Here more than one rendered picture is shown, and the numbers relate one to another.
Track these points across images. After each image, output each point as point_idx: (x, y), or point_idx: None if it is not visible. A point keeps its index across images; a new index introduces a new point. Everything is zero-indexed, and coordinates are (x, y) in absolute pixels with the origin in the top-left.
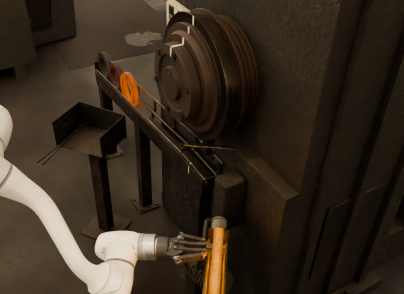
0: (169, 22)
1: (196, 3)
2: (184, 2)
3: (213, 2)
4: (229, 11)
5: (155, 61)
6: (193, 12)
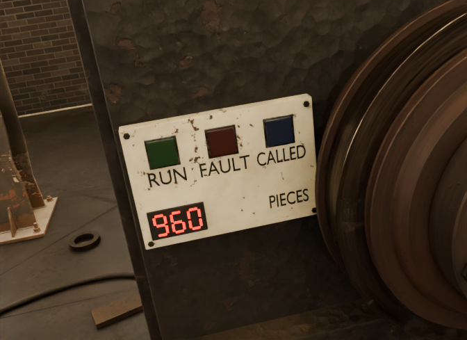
0: (382, 98)
1: (278, 65)
2: (212, 95)
3: (366, 15)
4: (439, 1)
5: (465, 221)
6: (459, 13)
